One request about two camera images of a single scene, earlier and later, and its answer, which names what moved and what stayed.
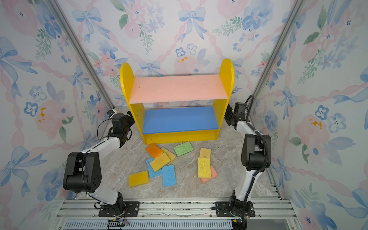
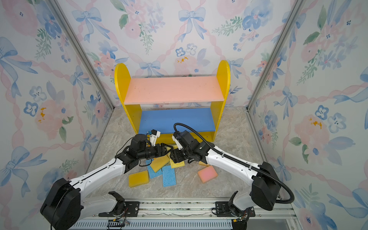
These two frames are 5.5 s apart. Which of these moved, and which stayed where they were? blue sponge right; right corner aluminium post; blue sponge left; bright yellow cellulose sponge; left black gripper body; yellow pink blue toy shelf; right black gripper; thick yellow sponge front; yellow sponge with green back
Moved: bright yellow cellulose sponge; right black gripper; left black gripper body
Stayed: thick yellow sponge front; right corner aluminium post; yellow sponge with green back; yellow pink blue toy shelf; blue sponge left; blue sponge right
